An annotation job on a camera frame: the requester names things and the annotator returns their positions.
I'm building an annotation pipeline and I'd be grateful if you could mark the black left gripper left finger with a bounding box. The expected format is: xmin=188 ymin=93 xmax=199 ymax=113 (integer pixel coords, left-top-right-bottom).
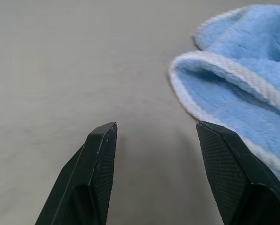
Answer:
xmin=35 ymin=121 xmax=118 ymax=225

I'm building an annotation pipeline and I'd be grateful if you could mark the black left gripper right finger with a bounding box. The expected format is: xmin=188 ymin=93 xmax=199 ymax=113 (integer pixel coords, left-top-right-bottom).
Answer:
xmin=196 ymin=120 xmax=280 ymax=225

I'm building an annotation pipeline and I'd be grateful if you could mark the light blue fluffy towel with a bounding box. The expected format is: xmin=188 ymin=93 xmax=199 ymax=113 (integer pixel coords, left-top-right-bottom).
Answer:
xmin=169 ymin=4 xmax=280 ymax=192

